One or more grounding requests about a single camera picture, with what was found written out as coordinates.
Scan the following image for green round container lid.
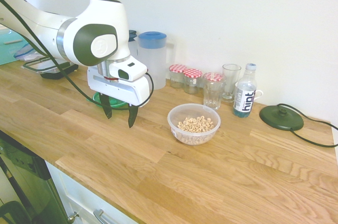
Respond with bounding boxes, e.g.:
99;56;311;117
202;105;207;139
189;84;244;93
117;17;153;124
92;91;130;109

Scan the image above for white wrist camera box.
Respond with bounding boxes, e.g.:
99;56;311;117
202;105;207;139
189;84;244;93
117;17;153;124
109;58;148;81

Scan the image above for faceted glass tumbler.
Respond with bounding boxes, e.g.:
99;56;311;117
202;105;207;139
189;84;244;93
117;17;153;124
202;80;227;110

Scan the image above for glass jar red checkered lid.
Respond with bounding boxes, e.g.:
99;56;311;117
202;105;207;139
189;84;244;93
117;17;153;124
169;64;188;89
202;72;226;87
183;68;203;95

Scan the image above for tall footed drinking glass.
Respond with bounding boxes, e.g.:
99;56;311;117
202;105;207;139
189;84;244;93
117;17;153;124
221;63;242;103

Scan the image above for zip plastic bag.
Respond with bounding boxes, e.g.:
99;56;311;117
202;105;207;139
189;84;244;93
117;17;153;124
13;44;44;63

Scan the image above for black kettle base cord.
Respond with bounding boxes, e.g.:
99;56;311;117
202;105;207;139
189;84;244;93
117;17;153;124
277;103;338;147

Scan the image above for silver drawer handle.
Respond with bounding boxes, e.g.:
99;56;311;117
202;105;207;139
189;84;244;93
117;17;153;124
93;209;117;224

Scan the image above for clear pitcher with dark lid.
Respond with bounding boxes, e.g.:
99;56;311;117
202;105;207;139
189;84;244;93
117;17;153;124
128;30;139;58

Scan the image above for black container with clear lid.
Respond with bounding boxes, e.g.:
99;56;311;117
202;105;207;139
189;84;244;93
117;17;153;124
22;57;79;80

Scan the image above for white cabinet drawer front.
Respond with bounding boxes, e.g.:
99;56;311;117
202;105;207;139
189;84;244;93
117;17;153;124
44;160;138;224

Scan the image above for silver cabinet knob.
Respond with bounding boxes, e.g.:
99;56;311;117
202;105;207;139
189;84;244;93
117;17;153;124
67;211;80;223

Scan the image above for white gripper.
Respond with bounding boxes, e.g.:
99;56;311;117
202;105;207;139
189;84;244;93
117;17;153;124
87;66;151;129

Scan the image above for black kettle base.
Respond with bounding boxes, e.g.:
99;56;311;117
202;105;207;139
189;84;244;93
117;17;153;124
259;104;304;132

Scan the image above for clear plastic food container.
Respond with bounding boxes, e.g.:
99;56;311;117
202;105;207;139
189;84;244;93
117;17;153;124
167;103;221;145

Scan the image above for stainless steel dishwasher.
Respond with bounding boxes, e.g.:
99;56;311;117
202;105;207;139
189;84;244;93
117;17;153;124
0;130;69;224

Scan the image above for ring-shaped cereal pile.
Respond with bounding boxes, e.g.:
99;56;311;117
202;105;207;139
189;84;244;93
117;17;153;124
176;115;216;144

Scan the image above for teal bread box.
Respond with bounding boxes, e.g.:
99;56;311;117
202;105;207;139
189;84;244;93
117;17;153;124
0;30;35;66

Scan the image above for clear pitcher with blue lid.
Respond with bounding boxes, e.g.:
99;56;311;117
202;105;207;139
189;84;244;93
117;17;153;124
137;31;175;90

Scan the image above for hint water bottle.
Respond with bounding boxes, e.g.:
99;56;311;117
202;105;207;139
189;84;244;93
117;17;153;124
233;63;258;118

